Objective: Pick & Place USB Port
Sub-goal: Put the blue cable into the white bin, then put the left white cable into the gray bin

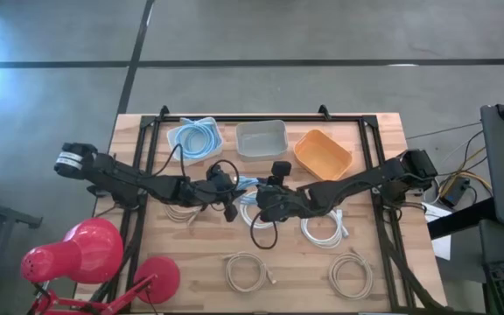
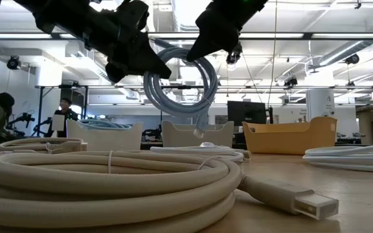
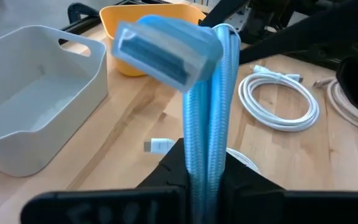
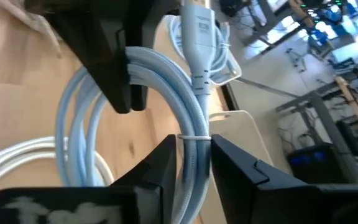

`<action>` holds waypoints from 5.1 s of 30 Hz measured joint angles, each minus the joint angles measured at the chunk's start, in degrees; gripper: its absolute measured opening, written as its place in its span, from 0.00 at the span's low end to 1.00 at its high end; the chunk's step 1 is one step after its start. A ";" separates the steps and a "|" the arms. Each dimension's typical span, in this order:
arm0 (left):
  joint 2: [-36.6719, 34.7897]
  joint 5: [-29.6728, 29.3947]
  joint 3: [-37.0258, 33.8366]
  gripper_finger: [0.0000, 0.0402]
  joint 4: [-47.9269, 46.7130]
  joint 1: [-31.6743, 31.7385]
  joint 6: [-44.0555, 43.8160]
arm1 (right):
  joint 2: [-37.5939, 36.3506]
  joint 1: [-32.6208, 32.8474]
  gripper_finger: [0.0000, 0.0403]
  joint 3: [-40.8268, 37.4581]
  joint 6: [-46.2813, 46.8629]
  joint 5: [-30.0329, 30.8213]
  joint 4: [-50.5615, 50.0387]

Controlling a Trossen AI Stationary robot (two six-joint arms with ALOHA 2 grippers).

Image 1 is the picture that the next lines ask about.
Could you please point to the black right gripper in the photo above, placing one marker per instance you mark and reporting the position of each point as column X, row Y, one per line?
column 287, row 203

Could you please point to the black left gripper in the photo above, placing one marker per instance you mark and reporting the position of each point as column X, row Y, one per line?
column 204, row 192

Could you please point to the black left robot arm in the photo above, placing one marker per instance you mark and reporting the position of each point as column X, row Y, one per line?
column 121, row 175

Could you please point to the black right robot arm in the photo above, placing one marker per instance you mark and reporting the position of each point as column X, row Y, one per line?
column 357, row 184

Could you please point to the grey plastic bin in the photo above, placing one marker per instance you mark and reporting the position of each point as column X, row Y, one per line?
column 261, row 144

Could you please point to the orange plastic bin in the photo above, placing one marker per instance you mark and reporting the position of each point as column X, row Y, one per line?
column 322, row 155

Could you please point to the white plastic bin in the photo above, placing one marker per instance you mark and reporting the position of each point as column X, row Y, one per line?
column 173, row 142

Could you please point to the red desk lamp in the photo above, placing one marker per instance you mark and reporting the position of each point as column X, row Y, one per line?
column 81, row 249

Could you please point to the white paper sheet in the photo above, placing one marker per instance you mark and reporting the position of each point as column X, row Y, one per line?
column 442, row 245

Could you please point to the black power box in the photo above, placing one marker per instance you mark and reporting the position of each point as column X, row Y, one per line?
column 453, row 192

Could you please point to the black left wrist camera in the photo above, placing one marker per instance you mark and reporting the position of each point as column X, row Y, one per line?
column 220, row 177

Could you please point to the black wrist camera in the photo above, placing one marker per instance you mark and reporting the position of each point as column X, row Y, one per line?
column 220, row 177
column 282, row 169

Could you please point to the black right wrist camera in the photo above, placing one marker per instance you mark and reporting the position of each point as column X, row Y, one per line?
column 282, row 169

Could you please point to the black metal table frame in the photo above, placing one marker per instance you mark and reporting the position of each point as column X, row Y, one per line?
column 256, row 118

